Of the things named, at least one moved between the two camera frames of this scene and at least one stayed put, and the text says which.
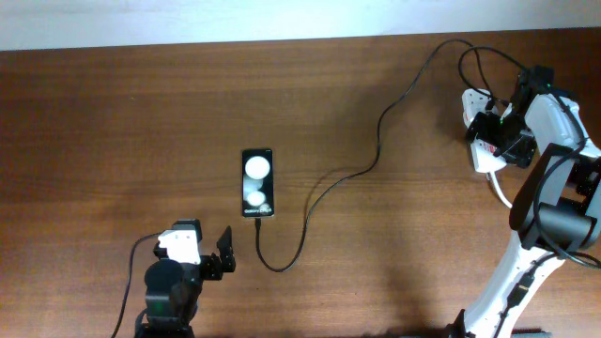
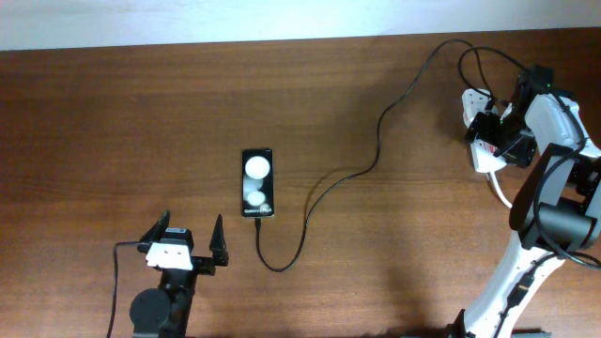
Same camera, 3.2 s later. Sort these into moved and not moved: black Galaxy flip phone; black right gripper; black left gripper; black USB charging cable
Moved: black left gripper
Not moved: black right gripper; black Galaxy flip phone; black USB charging cable
